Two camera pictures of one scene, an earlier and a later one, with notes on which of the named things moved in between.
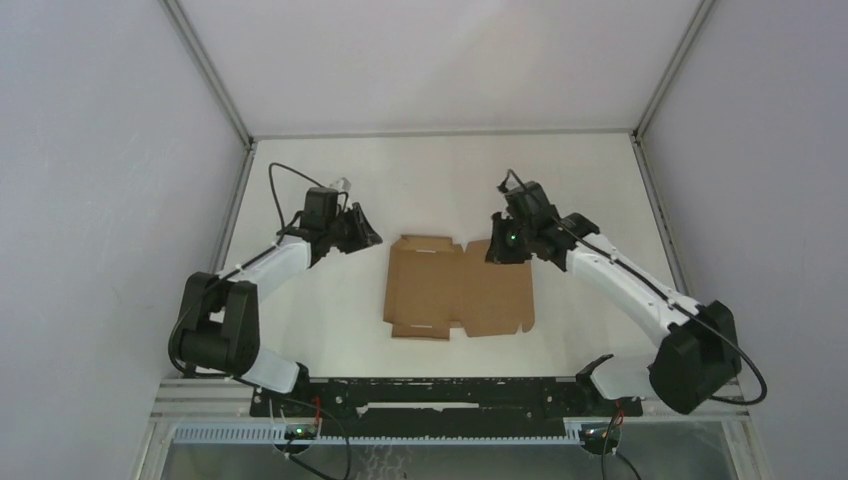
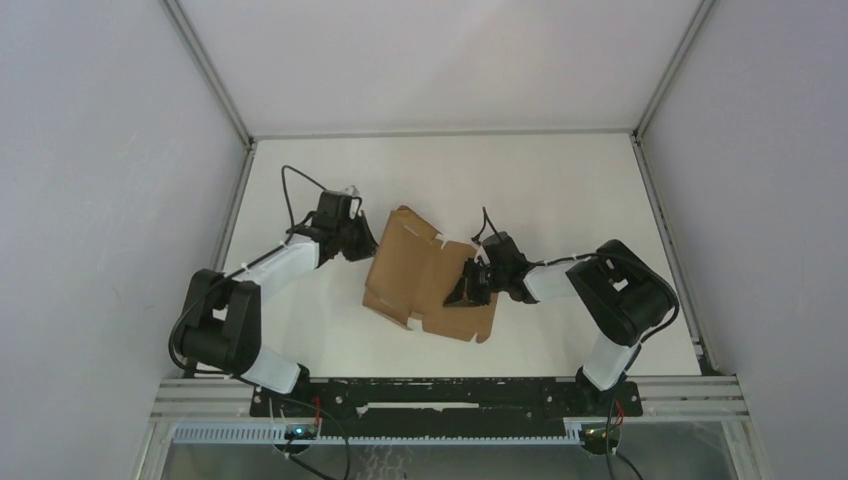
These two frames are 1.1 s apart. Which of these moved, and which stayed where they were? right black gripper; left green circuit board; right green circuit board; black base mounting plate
Moved: right black gripper
Stayed: black base mounting plate; right green circuit board; left green circuit board
